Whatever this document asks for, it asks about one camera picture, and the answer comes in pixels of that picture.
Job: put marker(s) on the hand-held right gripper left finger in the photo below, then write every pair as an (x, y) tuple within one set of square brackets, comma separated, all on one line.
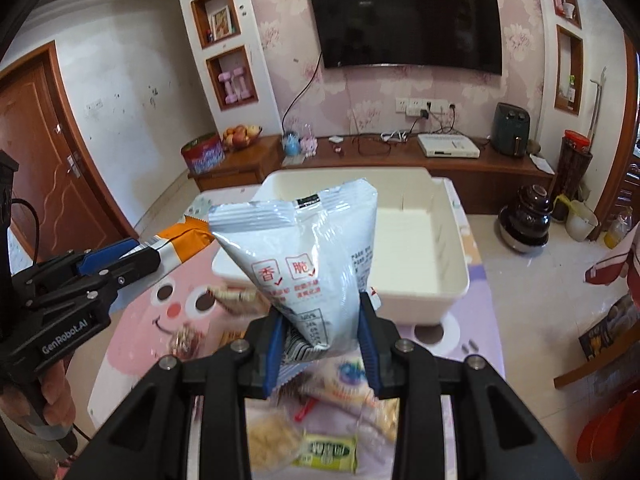
[(272, 357)]

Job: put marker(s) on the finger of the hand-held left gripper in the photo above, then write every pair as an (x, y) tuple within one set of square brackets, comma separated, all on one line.
[(107, 258), (140, 267)]

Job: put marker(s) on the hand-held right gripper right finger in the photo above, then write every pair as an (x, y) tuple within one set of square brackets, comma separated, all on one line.
[(370, 355)]

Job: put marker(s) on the white packet blue logo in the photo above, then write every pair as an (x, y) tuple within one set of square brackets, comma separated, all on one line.
[(345, 385)]

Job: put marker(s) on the orange snack packet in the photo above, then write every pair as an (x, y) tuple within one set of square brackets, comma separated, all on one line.
[(187, 235)]

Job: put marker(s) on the clear bag of puffed snacks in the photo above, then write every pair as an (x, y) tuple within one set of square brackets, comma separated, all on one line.
[(272, 440)]

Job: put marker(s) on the brown snack packet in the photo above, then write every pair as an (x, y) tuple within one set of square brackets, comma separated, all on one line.
[(186, 342)]

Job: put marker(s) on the green snack packet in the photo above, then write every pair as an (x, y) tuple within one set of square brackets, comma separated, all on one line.
[(325, 452)]

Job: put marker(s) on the silver white snack bag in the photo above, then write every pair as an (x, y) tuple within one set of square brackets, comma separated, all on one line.
[(300, 240)]

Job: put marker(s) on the white plastic storage bin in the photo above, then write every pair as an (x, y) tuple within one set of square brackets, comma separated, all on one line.
[(415, 240)]

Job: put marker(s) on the person's left hand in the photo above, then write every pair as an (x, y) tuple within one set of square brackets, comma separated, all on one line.
[(56, 395)]

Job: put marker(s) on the pink printed tablecloth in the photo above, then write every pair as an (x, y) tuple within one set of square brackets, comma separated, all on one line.
[(145, 325)]

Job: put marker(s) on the biscuit print packet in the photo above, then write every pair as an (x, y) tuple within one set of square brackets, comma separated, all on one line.
[(235, 301)]

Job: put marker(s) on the brown wooden door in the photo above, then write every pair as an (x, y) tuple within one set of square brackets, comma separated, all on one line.
[(60, 160)]

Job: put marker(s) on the round red tin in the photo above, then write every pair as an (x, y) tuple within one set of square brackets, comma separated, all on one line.
[(202, 156)]

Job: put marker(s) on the bowl of fruit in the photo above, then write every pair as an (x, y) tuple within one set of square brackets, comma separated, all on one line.
[(241, 137)]

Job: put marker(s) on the blue snow globe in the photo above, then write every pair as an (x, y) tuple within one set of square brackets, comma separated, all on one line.
[(291, 145)]

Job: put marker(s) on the wooden television cabinet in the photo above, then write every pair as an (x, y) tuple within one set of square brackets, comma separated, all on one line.
[(450, 175)]

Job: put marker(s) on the brown ceramic jar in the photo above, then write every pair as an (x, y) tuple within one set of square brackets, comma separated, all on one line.
[(525, 220)]

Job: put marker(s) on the pink toy figure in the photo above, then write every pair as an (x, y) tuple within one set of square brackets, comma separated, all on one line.
[(310, 144)]

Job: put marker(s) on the white set-top box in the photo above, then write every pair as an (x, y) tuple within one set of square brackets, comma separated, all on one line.
[(447, 145)]

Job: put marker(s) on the printed cardboard box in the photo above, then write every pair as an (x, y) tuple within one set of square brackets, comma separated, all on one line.
[(607, 332)]

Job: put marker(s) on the white plastic bucket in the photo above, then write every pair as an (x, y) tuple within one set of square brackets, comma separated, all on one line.
[(581, 222)]

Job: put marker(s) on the red plastic basin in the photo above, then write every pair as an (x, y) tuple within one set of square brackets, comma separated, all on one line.
[(607, 435)]

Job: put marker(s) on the white paper sheet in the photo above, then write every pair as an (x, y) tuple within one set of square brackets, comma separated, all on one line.
[(542, 163)]

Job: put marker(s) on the red white cloth cover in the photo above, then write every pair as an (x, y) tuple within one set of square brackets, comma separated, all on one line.
[(612, 265)]

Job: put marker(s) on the framed picture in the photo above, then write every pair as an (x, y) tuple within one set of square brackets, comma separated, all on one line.
[(221, 21)]

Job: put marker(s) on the dark green air fryer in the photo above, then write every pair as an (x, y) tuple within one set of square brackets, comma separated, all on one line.
[(510, 130)]

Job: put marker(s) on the yellow oil bottle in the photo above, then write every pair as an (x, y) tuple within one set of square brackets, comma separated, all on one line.
[(616, 232)]

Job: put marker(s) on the tall dark vase red lid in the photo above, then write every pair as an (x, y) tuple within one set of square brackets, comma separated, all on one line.
[(574, 170)]

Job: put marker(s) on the green bottle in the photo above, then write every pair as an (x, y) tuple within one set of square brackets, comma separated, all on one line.
[(571, 94)]

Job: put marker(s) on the white mop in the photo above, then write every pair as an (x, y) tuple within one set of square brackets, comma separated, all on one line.
[(596, 110)]

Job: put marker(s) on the white cup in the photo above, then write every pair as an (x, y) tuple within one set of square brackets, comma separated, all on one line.
[(568, 10)]

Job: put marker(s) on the white wall outlet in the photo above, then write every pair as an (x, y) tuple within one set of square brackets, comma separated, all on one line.
[(407, 106)]

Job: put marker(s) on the black wall television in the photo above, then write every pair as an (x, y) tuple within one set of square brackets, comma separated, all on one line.
[(400, 20)]

